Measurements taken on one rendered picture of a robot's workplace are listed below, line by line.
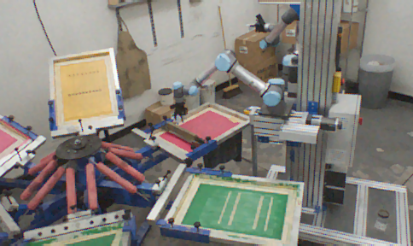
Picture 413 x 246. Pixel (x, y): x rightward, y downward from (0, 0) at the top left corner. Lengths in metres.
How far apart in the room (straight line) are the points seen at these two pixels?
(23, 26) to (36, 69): 0.48
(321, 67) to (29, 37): 3.02
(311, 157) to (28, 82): 3.07
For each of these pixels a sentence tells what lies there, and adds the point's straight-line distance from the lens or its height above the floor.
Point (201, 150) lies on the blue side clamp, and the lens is 2.92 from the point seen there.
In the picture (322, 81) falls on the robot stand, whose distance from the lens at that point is 2.90.
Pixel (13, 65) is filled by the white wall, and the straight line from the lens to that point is 4.49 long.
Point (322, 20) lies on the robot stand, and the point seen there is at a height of 1.89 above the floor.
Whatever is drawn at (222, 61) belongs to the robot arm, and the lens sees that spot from 2.64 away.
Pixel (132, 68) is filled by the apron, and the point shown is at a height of 0.90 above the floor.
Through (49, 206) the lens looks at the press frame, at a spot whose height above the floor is 1.00.
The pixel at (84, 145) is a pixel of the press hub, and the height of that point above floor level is 1.31.
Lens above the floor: 2.58
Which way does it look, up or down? 29 degrees down
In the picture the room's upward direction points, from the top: 5 degrees counter-clockwise
